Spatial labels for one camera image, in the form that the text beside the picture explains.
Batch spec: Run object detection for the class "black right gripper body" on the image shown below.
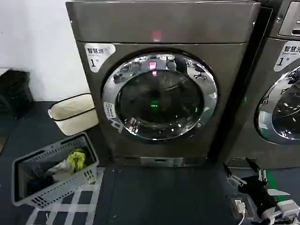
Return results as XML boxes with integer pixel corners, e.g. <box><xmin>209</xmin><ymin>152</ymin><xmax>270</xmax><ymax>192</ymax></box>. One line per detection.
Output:
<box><xmin>239</xmin><ymin>175</ymin><xmax>278</xmax><ymax>218</ymax></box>

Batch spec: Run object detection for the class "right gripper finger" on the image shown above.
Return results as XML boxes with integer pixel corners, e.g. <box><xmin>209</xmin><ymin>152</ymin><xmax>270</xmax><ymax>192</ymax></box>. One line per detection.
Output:
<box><xmin>222</xmin><ymin>161</ymin><xmax>247</xmax><ymax>187</ymax></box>
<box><xmin>245</xmin><ymin>157</ymin><xmax>267</xmax><ymax>183</ymax></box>

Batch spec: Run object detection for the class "silver floor socket box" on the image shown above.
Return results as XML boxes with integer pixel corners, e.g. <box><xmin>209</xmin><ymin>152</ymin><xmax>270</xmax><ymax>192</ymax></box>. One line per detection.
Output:
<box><xmin>228</xmin><ymin>195</ymin><xmax>253</xmax><ymax>214</ymax></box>

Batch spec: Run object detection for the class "round glass dryer door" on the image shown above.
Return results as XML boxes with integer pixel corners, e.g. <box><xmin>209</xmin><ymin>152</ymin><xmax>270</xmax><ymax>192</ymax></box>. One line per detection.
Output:
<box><xmin>255</xmin><ymin>66</ymin><xmax>300</xmax><ymax>146</ymax></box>
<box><xmin>101</xmin><ymin>47</ymin><xmax>218</xmax><ymax>144</ymax></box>

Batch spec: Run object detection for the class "silver dryer service flap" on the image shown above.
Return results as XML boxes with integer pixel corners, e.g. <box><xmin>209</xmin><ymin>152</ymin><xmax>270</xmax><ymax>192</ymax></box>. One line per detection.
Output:
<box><xmin>140</xmin><ymin>157</ymin><xmax>184</xmax><ymax>168</ymax></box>

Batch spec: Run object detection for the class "grey dryer with control panel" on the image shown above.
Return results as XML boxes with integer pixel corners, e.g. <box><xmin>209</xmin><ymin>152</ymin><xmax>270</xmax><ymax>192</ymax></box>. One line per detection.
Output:
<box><xmin>217</xmin><ymin>0</ymin><xmax>300</xmax><ymax>170</ymax></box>

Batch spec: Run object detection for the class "white number sticker label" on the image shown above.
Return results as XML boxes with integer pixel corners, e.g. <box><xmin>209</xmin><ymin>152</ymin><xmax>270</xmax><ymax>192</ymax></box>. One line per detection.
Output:
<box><xmin>273</xmin><ymin>40</ymin><xmax>300</xmax><ymax>73</ymax></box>
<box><xmin>84</xmin><ymin>42</ymin><xmax>117</xmax><ymax>73</ymax></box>

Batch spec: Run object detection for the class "small white door sticker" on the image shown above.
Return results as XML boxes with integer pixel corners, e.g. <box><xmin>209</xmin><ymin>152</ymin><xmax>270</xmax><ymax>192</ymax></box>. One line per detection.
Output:
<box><xmin>103</xmin><ymin>101</ymin><xmax>123</xmax><ymax>128</ymax></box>

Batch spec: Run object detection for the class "yellow-green cloth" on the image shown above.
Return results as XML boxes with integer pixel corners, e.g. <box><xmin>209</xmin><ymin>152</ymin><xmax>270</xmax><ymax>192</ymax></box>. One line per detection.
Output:
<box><xmin>66</xmin><ymin>149</ymin><xmax>88</xmax><ymax>173</ymax></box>

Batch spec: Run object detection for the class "grey dryer with number sticker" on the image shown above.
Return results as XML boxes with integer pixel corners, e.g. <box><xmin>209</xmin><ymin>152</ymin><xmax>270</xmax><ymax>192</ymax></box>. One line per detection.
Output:
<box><xmin>65</xmin><ymin>0</ymin><xmax>274</xmax><ymax>168</ymax></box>

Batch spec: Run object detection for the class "cream fabric storage box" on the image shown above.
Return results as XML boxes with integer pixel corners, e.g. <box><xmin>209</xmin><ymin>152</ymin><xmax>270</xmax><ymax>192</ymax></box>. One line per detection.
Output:
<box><xmin>47</xmin><ymin>93</ymin><xmax>100</xmax><ymax>136</ymax></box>

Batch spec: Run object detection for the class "white cloth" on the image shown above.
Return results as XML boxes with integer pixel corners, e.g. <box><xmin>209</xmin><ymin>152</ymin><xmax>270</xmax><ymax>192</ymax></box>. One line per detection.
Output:
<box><xmin>50</xmin><ymin>159</ymin><xmax>71</xmax><ymax>175</ymax></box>

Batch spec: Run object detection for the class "grey plastic laundry basket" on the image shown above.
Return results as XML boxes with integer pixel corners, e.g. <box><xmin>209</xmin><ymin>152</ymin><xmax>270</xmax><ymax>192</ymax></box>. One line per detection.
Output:
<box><xmin>11</xmin><ymin>132</ymin><xmax>100</xmax><ymax>210</ymax></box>

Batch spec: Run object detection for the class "dark blue cloth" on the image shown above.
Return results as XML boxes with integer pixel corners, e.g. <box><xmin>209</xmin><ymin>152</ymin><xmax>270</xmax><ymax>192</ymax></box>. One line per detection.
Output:
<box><xmin>26</xmin><ymin>174</ymin><xmax>56</xmax><ymax>195</ymax></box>

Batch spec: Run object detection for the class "black waste bin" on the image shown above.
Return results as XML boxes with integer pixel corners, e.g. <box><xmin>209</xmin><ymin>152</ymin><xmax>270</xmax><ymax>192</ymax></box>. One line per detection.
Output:
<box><xmin>0</xmin><ymin>68</ymin><xmax>35</xmax><ymax>118</ymax></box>

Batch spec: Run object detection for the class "white power cable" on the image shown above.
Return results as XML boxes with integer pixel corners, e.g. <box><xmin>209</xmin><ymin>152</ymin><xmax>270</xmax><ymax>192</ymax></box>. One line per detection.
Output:
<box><xmin>234</xmin><ymin>200</ymin><xmax>247</xmax><ymax>225</ymax></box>

